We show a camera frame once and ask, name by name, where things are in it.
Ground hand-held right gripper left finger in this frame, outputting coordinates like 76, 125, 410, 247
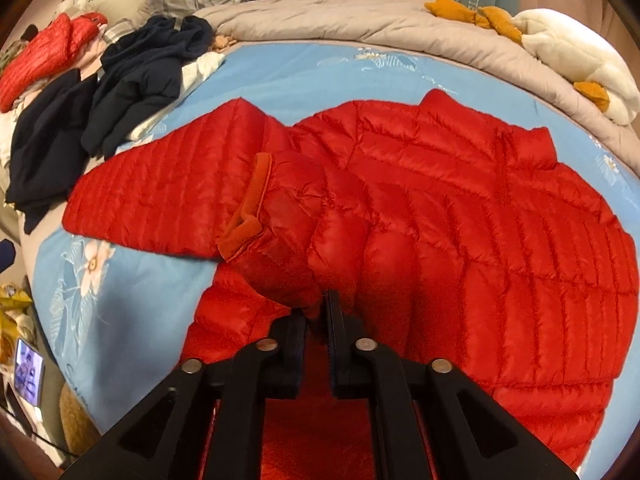
60, 310, 307, 480

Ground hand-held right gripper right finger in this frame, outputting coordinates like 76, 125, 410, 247
325, 290, 581, 480

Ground beige fluffy rug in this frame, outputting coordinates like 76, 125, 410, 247
59, 385, 103, 457

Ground blue floral bedsheet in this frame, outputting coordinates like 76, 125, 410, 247
30, 40, 640, 441

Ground yellow snack bag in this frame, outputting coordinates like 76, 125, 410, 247
0, 285, 35, 366

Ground white cloth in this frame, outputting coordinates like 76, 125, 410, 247
127, 52, 226, 143

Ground navy hooded garment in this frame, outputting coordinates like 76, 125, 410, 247
80, 15, 216, 161

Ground grey quilt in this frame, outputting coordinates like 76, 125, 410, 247
192, 0, 640, 163

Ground white goose plush toy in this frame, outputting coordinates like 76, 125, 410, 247
424, 0, 640, 126

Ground small red down jacket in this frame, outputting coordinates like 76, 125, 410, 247
0, 12, 108, 113

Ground green patterned cloth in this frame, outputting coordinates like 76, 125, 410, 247
0, 37, 32, 75

